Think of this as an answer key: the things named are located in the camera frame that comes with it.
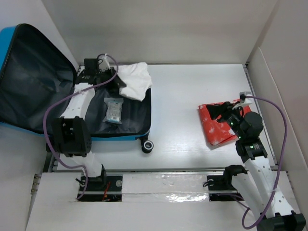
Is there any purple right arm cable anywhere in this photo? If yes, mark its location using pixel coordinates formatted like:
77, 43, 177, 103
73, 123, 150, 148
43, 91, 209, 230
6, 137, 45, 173
242, 95, 288, 229

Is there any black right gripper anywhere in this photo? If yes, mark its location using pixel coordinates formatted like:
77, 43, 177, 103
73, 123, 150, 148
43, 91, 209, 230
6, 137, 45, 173
205, 101, 245, 140

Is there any blue kids suitcase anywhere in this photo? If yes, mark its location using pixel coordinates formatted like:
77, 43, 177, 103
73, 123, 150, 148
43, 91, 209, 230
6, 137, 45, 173
0, 24, 154, 153

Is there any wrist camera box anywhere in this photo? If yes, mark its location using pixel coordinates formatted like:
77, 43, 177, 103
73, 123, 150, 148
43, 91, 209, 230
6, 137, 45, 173
97, 53, 110, 71
236, 91, 253, 108

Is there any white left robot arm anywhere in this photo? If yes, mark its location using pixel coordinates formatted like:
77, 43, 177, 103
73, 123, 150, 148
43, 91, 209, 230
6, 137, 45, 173
47, 53, 118, 191

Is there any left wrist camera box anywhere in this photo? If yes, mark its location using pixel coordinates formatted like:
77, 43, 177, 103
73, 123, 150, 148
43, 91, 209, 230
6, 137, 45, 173
97, 53, 110, 71

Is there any aluminium table rail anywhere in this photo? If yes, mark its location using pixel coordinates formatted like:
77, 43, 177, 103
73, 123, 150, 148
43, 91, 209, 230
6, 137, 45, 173
31, 168, 289, 203

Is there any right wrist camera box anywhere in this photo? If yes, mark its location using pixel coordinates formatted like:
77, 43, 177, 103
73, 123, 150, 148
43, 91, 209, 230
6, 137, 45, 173
236, 91, 253, 108

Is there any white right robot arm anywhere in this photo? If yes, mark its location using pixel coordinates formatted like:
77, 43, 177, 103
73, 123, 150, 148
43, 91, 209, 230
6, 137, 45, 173
206, 102, 306, 231

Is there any red white patterned cloth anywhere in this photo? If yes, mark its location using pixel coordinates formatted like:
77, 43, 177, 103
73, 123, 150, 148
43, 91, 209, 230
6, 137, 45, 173
198, 104, 236, 147

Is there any clear packet with blue label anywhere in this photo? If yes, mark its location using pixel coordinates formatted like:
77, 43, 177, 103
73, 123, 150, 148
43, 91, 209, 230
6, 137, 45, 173
103, 98, 124, 124

